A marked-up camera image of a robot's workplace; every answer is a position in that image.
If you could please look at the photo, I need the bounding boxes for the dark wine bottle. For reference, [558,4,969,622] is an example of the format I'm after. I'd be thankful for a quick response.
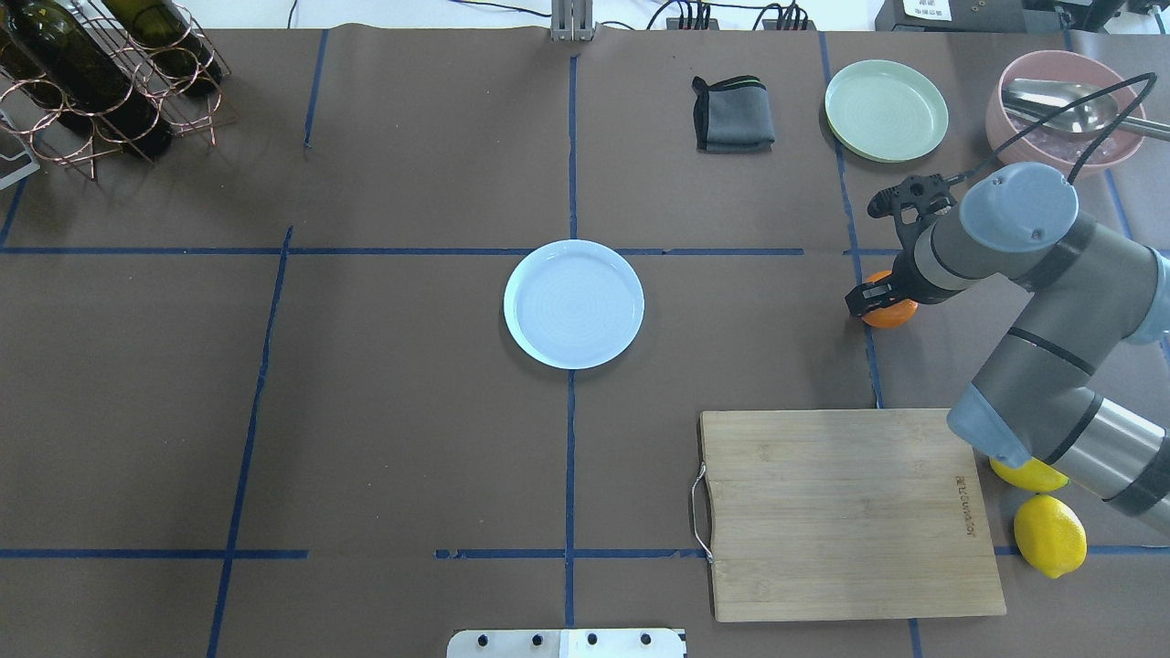
[1,21,46,80]
[4,1,173,162]
[104,1,223,100]

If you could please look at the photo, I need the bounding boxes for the pink bowl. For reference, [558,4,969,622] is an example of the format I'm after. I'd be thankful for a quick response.
[985,50,1145,178]

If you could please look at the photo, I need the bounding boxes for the right yellow lemon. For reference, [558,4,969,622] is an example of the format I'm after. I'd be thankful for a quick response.
[1012,494,1088,580]

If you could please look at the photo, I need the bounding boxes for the front dark wine bottle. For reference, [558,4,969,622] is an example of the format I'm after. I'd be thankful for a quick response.
[4,1,173,162]

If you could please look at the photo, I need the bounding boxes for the aluminium frame post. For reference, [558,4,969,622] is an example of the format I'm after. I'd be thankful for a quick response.
[550,0,597,42]

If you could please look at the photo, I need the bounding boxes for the black orange power strip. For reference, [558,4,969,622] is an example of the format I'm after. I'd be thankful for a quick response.
[647,1,815,32]

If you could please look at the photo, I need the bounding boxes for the bamboo cutting board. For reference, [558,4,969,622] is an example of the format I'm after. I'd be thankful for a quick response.
[698,409,1006,623]

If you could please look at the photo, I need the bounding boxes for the copper wire bottle rack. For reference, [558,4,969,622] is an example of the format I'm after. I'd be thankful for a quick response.
[4,1,239,178]

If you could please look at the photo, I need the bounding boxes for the light blue plate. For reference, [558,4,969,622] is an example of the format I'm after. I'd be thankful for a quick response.
[502,240,646,370]

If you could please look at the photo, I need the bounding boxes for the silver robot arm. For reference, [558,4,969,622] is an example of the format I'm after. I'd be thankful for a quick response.
[846,162,1169,534]

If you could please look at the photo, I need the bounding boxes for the orange fruit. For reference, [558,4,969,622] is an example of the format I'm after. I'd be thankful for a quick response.
[861,300,920,329]

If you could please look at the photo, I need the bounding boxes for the light green plate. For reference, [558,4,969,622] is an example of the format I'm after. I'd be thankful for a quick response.
[824,59,950,164]

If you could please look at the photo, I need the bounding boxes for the black desktop box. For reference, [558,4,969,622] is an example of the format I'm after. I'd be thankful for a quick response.
[874,1,1026,33]

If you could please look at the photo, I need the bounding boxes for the middle dark wine bottle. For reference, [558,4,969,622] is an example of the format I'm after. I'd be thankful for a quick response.
[104,1,223,100]

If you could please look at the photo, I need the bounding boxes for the folded dark grey cloth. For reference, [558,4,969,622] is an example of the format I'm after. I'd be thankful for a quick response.
[691,75,776,155]

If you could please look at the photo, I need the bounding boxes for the yellow lemon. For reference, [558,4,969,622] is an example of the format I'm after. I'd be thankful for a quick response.
[989,458,1071,494]
[1012,494,1088,580]

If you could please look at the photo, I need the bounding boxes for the rear dark wine bottle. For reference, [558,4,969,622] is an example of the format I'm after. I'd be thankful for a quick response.
[1,21,46,80]

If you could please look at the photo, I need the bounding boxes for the metal scoop spoon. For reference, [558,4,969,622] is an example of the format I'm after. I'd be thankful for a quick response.
[1000,78,1121,136]

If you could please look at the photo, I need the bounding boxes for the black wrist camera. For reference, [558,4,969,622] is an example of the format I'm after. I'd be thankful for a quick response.
[867,174,968,251]

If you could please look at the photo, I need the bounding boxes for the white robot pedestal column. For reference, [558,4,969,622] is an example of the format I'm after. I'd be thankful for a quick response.
[446,626,688,657]

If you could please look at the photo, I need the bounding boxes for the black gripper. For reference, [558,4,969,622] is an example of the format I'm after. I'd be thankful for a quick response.
[845,249,925,318]

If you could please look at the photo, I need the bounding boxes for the left yellow lemon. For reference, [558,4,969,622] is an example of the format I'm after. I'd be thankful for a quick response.
[989,458,1071,494]

